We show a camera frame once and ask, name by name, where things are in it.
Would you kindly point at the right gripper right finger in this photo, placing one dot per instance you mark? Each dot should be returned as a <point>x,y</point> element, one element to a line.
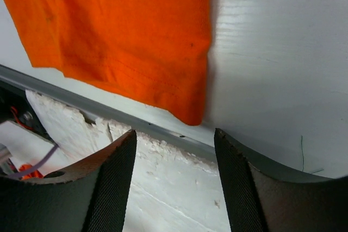
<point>263,195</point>

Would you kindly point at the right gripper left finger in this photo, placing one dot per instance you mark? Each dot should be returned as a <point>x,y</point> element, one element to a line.
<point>89,195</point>

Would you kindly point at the orange t shirt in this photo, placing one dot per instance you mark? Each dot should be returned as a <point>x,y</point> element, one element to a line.
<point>151,51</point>

